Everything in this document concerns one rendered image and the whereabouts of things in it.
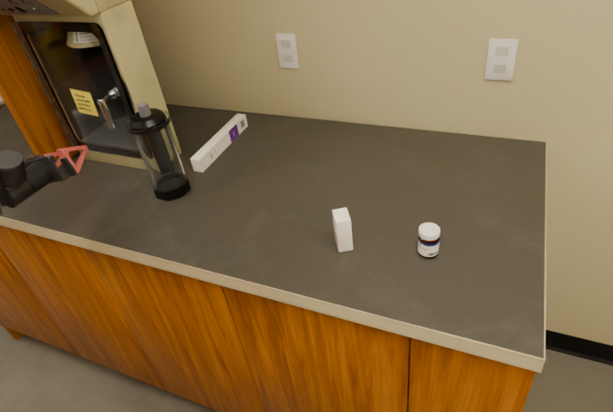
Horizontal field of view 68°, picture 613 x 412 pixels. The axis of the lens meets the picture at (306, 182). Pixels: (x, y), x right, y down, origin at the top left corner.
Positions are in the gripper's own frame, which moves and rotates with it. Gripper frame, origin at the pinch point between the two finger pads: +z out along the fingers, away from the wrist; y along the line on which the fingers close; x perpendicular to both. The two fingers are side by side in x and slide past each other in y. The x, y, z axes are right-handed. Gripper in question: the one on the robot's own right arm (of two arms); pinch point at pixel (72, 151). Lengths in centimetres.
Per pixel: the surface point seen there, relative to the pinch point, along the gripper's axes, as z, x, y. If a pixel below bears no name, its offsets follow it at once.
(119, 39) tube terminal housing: 21.0, -18.8, -11.8
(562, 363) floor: 59, 145, -93
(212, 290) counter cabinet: -7.2, 40.4, -26.7
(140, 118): 10.8, -0.8, -15.7
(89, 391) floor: -10, 96, 73
